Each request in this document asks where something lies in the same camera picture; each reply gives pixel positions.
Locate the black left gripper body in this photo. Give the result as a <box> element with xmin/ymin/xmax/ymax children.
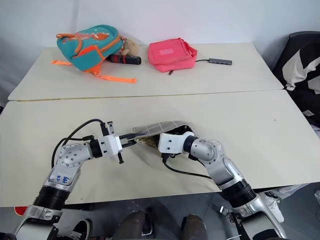
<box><xmin>100</xmin><ymin>121</ymin><xmax>125</xmax><ymax>165</ymax></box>

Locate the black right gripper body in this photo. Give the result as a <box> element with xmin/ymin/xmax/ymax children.
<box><xmin>171</xmin><ymin>125</ymin><xmax>195</xmax><ymax>137</ymax></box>

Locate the grey plaid pouch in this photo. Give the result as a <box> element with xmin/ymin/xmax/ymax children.
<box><xmin>132</xmin><ymin>120</ymin><xmax>199</xmax><ymax>152</ymax></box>

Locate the black and red folding umbrella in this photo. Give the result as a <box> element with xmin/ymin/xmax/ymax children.
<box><xmin>107</xmin><ymin>54</ymin><xmax>142</xmax><ymax>66</ymax></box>

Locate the pink fabric bag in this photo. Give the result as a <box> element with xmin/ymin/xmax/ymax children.
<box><xmin>146</xmin><ymin>37</ymin><xmax>199</xmax><ymax>76</ymax></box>

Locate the dark rounded shape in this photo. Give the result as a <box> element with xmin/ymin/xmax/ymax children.
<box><xmin>180</xmin><ymin>213</ymin><xmax>209</xmax><ymax>240</ymax></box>
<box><xmin>119</xmin><ymin>210</ymin><xmax>154</xmax><ymax>240</ymax></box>

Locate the teal backpack with orange trim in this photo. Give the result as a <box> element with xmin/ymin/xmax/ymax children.
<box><xmin>51</xmin><ymin>24</ymin><xmax>139</xmax><ymax>86</ymax></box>

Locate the brown plush toy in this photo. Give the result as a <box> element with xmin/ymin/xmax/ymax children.
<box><xmin>120</xmin><ymin>39</ymin><xmax>140</xmax><ymax>57</ymax></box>

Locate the black sneaker with white sole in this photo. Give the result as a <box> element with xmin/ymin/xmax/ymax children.
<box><xmin>66</xmin><ymin>218</ymin><xmax>92</xmax><ymax>240</ymax></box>

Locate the black chair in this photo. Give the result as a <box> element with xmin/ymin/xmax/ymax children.
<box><xmin>271</xmin><ymin>30</ymin><xmax>320</xmax><ymax>127</ymax></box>

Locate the black and white cloth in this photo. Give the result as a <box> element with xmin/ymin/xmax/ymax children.
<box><xmin>282</xmin><ymin>44</ymin><xmax>320</xmax><ymax>95</ymax></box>

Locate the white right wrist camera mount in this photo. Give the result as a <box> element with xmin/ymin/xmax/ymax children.
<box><xmin>158</xmin><ymin>132</ymin><xmax>188</xmax><ymax>154</ymax></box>

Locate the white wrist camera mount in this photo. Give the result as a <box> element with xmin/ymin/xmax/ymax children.
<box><xmin>158</xmin><ymin>132</ymin><xmax>188</xmax><ymax>154</ymax></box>
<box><xmin>96</xmin><ymin>134</ymin><xmax>124</xmax><ymax>158</ymax></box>

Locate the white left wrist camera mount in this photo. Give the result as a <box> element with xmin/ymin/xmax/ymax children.
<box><xmin>96</xmin><ymin>134</ymin><xmax>124</xmax><ymax>158</ymax></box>

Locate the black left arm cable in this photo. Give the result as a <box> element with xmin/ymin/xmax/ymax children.
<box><xmin>51</xmin><ymin>118</ymin><xmax>106</xmax><ymax>173</ymax></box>

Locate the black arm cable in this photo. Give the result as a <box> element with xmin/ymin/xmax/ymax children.
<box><xmin>161</xmin><ymin>152</ymin><xmax>213</xmax><ymax>180</ymax></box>
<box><xmin>51</xmin><ymin>118</ymin><xmax>106</xmax><ymax>173</ymax></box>

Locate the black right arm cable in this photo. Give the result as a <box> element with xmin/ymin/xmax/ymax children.
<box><xmin>161</xmin><ymin>152</ymin><xmax>213</xmax><ymax>180</ymax></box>

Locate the grey usb hub with cable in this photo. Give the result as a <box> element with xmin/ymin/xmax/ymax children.
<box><xmin>194</xmin><ymin>57</ymin><xmax>233</xmax><ymax>67</ymax></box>

